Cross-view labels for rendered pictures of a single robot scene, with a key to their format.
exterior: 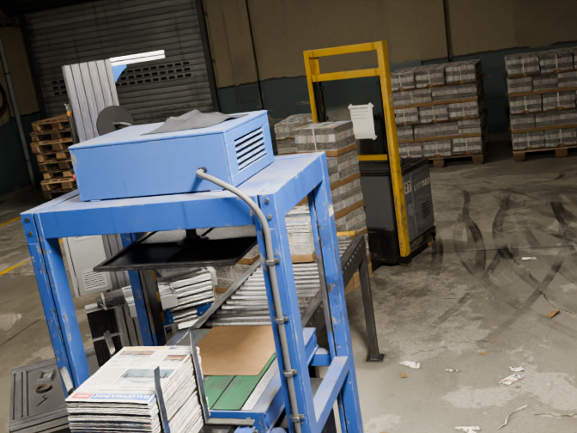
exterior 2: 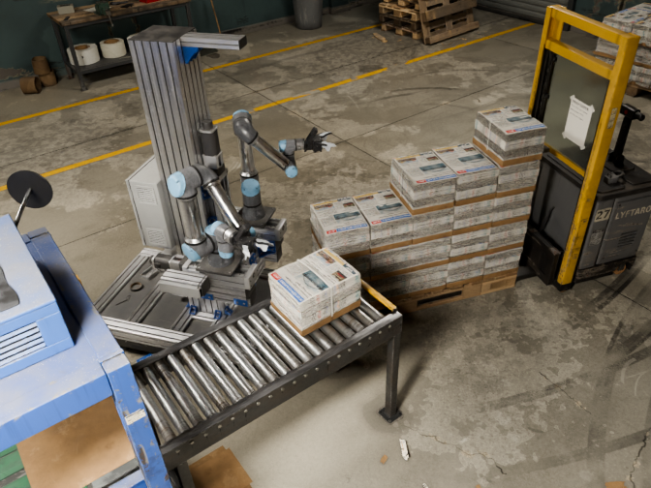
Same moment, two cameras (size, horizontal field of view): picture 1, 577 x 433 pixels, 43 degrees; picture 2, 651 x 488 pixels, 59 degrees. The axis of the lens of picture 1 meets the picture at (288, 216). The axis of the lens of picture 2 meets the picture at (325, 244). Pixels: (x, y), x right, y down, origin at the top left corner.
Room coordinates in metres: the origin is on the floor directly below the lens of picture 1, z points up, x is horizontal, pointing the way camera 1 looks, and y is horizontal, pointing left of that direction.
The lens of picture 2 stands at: (2.23, -1.40, 2.86)
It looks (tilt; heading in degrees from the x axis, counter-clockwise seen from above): 36 degrees down; 36
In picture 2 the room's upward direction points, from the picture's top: 2 degrees counter-clockwise
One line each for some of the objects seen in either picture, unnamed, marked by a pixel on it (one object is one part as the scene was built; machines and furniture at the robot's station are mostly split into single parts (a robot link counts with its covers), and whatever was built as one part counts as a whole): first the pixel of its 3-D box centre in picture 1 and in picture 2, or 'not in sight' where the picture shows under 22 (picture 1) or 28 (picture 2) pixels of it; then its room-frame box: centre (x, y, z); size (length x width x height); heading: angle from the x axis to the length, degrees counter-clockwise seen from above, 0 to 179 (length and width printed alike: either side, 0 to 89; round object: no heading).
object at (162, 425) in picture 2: (252, 325); (151, 408); (3.10, 0.24, 0.78); 0.47 x 0.05 x 0.05; 71
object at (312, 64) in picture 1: (324, 153); (532, 133); (6.24, -0.39, 0.97); 0.09 x 0.09 x 1.75; 52
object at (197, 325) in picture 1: (245, 286); (239, 324); (3.74, 0.28, 0.74); 1.34 x 0.05 x 0.12; 161
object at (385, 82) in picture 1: (391, 151); (591, 174); (5.83, -0.90, 0.97); 0.09 x 0.09 x 1.75; 52
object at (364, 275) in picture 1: (368, 307); (391, 375); (4.19, -0.40, 0.34); 0.06 x 0.06 x 0.68; 71
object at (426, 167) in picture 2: not in sight; (424, 167); (5.22, -0.03, 1.07); 0.37 x 0.29 x 0.01; 52
